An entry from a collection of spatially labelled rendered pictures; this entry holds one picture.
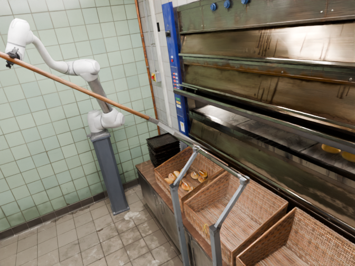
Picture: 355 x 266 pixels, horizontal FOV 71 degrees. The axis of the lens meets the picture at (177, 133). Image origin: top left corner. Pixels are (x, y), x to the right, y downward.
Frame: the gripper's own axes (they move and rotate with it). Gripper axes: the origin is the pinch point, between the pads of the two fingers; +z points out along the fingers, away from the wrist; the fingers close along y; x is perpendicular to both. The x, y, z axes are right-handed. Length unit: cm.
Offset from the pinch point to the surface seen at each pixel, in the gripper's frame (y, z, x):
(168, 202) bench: 60, 8, -140
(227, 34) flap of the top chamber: -75, 29, -105
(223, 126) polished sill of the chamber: -19, 22, -145
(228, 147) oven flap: -6, 27, -155
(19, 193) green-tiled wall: 144, -124, -50
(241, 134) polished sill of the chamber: -19, 43, -145
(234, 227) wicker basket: 43, 64, -159
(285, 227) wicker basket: 22, 93, -161
